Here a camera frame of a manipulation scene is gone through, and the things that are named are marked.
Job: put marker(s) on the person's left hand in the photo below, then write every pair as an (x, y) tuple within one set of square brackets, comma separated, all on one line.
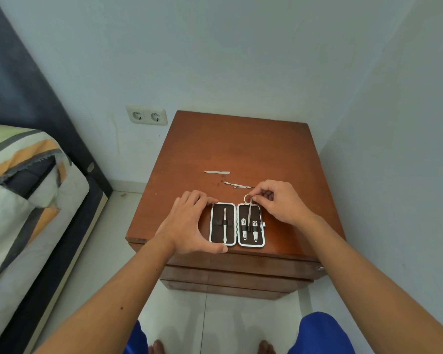
[(181, 228)]

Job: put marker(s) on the person's right hand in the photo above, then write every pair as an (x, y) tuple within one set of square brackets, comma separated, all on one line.
[(286, 206)]

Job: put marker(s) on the person's right thumb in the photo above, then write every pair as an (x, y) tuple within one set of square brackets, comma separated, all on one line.
[(263, 206)]

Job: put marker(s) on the person's left thumb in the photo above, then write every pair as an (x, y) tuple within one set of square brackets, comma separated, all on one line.
[(213, 248)]

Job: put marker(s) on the small silver scissors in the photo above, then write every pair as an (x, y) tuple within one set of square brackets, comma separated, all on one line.
[(250, 210)]

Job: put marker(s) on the manicure set case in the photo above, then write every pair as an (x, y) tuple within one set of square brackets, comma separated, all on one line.
[(216, 226)]

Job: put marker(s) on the person's right forearm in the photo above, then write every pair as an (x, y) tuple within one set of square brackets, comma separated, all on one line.
[(373, 291)]

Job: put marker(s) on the person's left forearm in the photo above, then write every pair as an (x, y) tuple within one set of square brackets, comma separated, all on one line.
[(107, 305)]

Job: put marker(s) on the silver cuticle pusher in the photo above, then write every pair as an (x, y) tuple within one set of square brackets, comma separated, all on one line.
[(225, 226)]

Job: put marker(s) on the large silver nail clipper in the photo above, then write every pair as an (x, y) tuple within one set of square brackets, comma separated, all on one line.
[(255, 232)]

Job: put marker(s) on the small silver nail clipper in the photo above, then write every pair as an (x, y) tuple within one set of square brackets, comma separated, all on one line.
[(244, 230)]

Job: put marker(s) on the silver tweezers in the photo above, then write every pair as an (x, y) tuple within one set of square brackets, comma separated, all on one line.
[(238, 185)]

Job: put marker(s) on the silver nail file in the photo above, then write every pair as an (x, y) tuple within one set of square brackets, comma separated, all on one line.
[(217, 172)]

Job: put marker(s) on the brown wooden nightstand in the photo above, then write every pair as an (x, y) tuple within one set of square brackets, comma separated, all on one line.
[(240, 151)]

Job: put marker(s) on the person's right foot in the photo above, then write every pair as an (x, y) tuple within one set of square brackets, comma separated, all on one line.
[(267, 347)]

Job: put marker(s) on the person's foot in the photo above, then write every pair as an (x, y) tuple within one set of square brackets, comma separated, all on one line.
[(157, 347), (267, 347)]

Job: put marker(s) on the person's left foot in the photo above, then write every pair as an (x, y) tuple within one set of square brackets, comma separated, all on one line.
[(157, 347)]

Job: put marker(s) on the blue shorts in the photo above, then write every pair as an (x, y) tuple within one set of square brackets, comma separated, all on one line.
[(321, 335)]

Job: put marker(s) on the striped bed mattress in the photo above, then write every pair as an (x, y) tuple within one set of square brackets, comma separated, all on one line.
[(18, 195)]

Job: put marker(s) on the dark blue headboard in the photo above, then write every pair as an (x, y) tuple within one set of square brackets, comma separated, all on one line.
[(18, 84)]

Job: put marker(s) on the white double wall socket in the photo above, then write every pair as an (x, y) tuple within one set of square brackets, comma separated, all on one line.
[(147, 116)]

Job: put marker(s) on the dark bed frame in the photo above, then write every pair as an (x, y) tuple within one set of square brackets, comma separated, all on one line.
[(55, 261)]

